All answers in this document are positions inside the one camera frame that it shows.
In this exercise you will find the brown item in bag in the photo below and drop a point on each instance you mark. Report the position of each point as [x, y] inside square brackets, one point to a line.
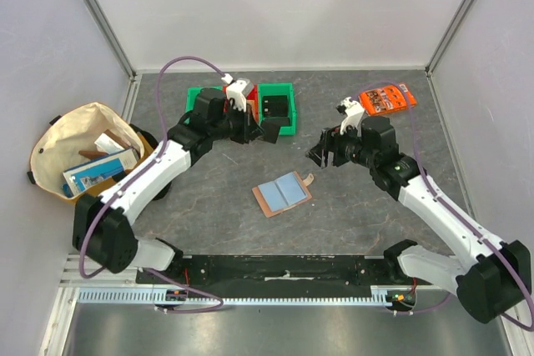
[94, 154]

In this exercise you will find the orange screw box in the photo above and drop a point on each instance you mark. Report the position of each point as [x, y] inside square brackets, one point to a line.
[386, 100]

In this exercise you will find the red plastic bin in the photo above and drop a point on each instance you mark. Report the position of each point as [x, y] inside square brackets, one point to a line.
[252, 103]

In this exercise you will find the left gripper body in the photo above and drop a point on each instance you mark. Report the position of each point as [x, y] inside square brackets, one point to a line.
[236, 122]

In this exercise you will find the black credit card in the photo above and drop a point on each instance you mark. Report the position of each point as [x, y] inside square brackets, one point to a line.
[271, 131]

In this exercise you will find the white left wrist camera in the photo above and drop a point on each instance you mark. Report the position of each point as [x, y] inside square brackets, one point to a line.
[237, 91]

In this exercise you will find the black cards in green bin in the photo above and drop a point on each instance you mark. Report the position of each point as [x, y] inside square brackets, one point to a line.
[276, 109]

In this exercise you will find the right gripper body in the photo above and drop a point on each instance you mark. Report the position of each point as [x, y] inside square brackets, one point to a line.
[332, 148]

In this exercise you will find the green plastic bin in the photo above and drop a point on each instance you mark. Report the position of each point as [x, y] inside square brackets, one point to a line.
[286, 89]
[207, 111]

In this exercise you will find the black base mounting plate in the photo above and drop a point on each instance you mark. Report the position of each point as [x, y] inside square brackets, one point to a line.
[286, 276]

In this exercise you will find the tan leather card holder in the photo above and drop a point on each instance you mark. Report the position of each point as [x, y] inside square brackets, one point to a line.
[283, 193]

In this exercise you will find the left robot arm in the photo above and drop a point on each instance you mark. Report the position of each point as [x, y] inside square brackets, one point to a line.
[103, 224]

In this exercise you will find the white packet in bag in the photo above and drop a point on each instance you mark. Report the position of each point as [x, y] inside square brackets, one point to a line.
[105, 144]

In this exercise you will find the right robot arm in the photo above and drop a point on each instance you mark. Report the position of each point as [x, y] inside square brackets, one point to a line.
[487, 275]

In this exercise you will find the cream and tan tote bag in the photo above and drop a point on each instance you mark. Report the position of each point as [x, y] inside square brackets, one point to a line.
[57, 150]

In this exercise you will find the blue book in bag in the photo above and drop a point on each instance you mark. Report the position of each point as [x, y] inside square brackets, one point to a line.
[80, 178]

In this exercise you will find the right green plastic bin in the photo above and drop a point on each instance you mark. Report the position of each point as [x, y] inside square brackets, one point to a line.
[286, 89]

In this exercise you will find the left green plastic bin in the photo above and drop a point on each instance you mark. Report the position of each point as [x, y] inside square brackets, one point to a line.
[207, 111]

